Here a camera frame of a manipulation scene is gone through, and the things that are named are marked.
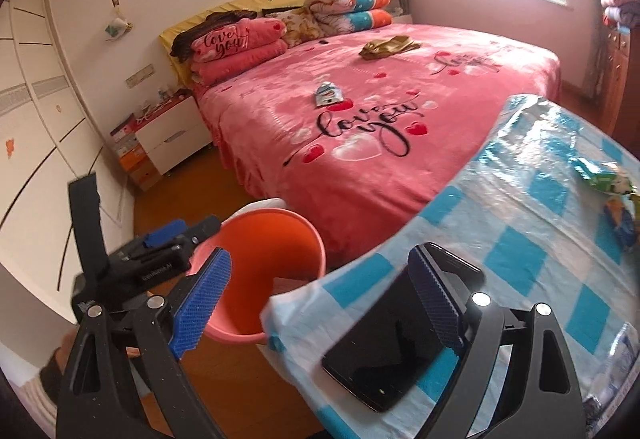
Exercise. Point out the blue orange snack packet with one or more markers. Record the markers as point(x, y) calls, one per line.
point(620, 219)

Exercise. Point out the white wardrobe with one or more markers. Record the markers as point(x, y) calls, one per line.
point(40, 119)

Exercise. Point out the pink heart print bedspread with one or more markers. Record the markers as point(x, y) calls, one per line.
point(350, 159)

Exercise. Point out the wall switch strip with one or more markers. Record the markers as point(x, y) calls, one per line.
point(140, 74)

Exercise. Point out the gold cloth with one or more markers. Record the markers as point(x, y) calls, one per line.
point(387, 47)

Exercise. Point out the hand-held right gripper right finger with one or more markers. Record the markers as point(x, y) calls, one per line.
point(435, 304)

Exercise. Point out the person's left forearm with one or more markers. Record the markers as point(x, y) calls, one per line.
point(50, 369)

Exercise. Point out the orange plastic bucket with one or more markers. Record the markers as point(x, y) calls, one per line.
point(270, 249)

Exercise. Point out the hanging wall ornament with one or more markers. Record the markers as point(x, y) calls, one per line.
point(116, 29)

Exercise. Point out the folded clothes pile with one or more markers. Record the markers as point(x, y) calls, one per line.
point(620, 9)

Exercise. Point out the small blue white packet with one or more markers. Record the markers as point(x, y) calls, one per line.
point(327, 94)

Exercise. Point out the rolled floral quilt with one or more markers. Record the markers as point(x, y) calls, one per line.
point(345, 4)

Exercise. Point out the black smartphone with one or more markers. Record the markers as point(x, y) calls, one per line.
point(385, 349)

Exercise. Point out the blue checked tablecloth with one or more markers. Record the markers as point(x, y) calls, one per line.
point(525, 229)

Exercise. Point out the brown wooden cabinet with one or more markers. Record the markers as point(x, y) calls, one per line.
point(620, 79)

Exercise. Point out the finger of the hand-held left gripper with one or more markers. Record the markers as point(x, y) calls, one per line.
point(161, 232)
point(202, 226)

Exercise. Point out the orange cardboard box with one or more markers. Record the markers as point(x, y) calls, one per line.
point(137, 166)

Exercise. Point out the red white cardboard box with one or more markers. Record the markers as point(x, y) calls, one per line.
point(127, 131)

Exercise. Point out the green snack packet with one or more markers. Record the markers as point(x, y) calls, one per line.
point(595, 174)

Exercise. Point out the pink printed folded blanket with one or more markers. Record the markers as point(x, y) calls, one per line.
point(235, 39)

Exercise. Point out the yellow floral pillow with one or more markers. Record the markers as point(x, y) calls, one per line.
point(300, 26)

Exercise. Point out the yellow headboard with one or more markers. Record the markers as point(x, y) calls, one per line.
point(250, 1)

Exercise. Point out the white blue plastic packet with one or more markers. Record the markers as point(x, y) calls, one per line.
point(617, 359)

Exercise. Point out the dark brown cloth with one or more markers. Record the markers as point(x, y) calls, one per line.
point(210, 21)

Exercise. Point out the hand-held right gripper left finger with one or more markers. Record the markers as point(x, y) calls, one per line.
point(200, 309)

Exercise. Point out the white nightstand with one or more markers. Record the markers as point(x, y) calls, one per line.
point(170, 134)

